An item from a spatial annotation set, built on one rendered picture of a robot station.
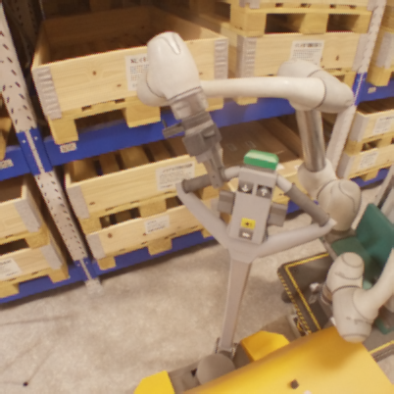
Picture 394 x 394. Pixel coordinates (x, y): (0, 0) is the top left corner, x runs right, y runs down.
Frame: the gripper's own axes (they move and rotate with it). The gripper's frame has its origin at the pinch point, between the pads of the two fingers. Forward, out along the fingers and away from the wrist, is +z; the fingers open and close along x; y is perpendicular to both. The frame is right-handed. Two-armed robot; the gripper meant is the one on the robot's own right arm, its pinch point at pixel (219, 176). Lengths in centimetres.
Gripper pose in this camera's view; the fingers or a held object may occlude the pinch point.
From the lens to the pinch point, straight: 78.7
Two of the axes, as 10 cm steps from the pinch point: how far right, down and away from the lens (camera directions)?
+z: 3.8, 8.8, 2.7
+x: 3.4, -4.0, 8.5
